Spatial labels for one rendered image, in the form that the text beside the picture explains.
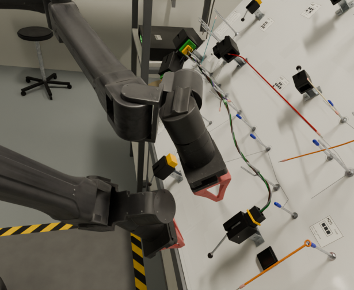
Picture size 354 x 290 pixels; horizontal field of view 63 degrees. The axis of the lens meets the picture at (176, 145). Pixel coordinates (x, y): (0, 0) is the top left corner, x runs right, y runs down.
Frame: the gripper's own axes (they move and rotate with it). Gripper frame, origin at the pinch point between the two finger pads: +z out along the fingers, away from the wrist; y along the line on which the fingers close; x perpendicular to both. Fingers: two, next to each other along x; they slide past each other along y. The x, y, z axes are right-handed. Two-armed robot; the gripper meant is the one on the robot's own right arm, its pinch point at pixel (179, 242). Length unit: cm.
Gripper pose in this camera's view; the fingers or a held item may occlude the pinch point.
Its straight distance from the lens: 67.5
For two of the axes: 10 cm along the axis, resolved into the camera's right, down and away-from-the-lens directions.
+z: 6.0, 5.4, 6.0
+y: -2.1, -6.2, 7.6
